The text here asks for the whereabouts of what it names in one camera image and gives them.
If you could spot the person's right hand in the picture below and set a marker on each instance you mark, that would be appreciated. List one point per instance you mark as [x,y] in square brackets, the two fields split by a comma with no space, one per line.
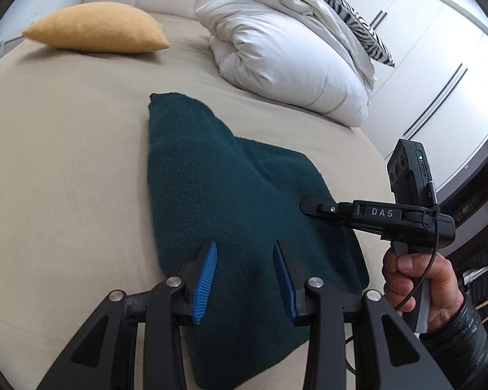
[406,267]

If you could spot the zebra striped pillow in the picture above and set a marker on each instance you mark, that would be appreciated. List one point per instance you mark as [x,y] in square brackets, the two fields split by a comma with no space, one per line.
[349,16]

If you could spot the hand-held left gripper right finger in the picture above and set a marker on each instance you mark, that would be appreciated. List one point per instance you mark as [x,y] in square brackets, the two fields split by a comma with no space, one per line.
[283,270]

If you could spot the beige bed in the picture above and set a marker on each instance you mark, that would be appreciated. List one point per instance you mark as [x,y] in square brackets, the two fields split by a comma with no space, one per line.
[65,150]

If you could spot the person's right forearm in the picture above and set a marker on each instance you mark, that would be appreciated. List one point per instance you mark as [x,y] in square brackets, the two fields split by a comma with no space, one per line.
[463,349]

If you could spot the white nightstand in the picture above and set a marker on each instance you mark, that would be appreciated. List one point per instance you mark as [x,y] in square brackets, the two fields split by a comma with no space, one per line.
[4,45]

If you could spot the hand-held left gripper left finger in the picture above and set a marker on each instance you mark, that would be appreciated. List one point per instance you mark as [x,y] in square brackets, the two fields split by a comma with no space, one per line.
[205,282]

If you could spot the dark green sweater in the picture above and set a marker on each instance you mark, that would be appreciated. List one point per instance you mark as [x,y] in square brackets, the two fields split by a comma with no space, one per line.
[211,178]

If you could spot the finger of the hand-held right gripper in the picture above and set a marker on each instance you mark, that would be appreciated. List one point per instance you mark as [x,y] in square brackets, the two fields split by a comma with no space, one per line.
[325,208]

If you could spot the white duvet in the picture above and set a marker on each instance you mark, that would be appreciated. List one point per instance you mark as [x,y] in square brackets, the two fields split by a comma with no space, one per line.
[280,57]

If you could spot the yellow pillow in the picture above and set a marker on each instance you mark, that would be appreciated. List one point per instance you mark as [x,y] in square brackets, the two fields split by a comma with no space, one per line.
[101,28]

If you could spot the white wardrobe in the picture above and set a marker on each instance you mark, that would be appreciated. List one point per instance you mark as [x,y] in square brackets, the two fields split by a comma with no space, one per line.
[431,28]

